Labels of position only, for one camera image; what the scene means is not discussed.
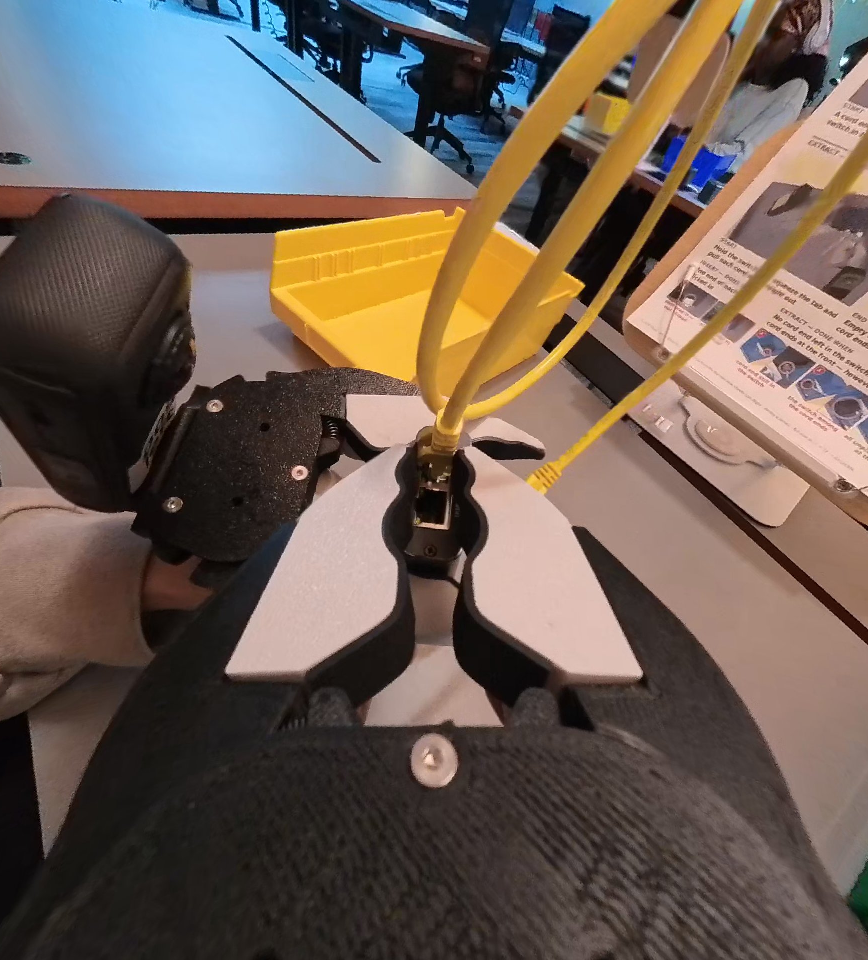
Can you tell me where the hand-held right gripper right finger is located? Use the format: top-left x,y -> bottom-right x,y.
452,450 -> 645,710

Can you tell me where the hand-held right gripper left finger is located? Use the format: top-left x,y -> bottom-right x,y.
224,446 -> 416,706

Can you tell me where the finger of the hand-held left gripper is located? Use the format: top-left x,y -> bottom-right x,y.
342,391 -> 547,462

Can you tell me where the yellow ethernet cable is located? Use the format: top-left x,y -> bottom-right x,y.
415,0 -> 868,495

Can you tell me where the black ethernet splitter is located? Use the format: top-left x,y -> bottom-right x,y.
402,450 -> 474,580

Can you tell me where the yellow plastic bin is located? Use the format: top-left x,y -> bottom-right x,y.
269,208 -> 586,385

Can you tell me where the person's left forearm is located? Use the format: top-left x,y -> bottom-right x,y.
0,480 -> 159,735

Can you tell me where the black office chair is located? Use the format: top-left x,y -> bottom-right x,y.
400,0 -> 526,175

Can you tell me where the small yellow bin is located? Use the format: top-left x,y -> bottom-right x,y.
586,92 -> 631,138

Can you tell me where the grey desk with wooden edge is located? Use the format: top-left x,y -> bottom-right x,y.
0,0 -> 480,220

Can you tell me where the blue plastic bin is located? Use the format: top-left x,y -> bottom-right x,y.
661,135 -> 736,190

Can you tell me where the wooden sheet stand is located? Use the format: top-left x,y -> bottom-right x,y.
621,120 -> 868,537
627,0 -> 735,132

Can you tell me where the printed instruction sheet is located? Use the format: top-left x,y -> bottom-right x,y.
625,7 -> 868,516

